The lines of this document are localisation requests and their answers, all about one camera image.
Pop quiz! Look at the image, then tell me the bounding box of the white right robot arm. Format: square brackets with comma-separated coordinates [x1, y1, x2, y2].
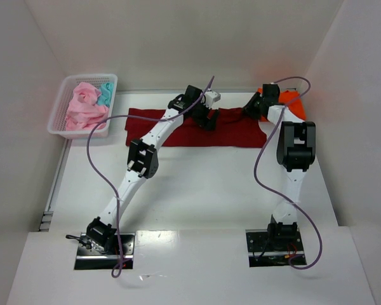
[243, 83, 316, 251]

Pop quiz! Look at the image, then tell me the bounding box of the orange folded t shirt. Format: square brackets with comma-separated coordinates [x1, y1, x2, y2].
[258, 90, 307, 125]

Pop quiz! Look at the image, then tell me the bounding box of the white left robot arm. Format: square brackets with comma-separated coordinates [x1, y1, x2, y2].
[86, 85, 221, 254]

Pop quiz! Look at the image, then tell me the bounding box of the dark red t shirt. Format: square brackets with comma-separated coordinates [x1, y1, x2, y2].
[125, 108, 267, 148]

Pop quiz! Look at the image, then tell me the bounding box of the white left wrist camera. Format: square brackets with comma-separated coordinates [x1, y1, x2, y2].
[204, 90, 221, 109]

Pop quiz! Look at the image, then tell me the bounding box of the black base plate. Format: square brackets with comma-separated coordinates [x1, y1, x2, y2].
[74, 233, 135, 271]
[246, 230, 307, 268]

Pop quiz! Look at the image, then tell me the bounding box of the pink t shirt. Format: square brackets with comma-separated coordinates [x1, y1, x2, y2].
[65, 82, 109, 132]

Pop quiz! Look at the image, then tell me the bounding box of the teal t shirt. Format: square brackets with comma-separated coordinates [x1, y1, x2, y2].
[97, 82, 114, 107]

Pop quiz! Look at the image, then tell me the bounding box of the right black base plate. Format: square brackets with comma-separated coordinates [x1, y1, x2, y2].
[246, 230, 307, 268]

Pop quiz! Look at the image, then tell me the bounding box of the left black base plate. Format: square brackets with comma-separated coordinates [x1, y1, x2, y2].
[74, 233, 135, 271]

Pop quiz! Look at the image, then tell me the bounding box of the white plastic laundry basket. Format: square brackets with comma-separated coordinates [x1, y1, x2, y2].
[47, 73, 118, 139]

